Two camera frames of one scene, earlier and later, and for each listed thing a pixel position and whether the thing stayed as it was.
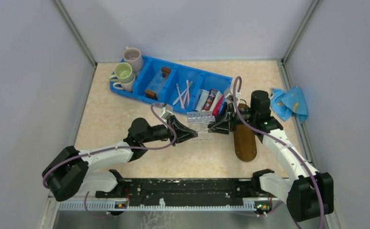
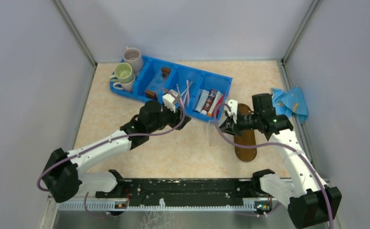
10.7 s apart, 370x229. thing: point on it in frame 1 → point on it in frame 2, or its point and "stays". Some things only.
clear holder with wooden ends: (154, 89) stays
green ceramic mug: (123, 73) stays
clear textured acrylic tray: (199, 120) → (215, 136)
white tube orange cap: (218, 95) stays
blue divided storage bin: (178, 88) stays
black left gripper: (183, 133) → (177, 117)
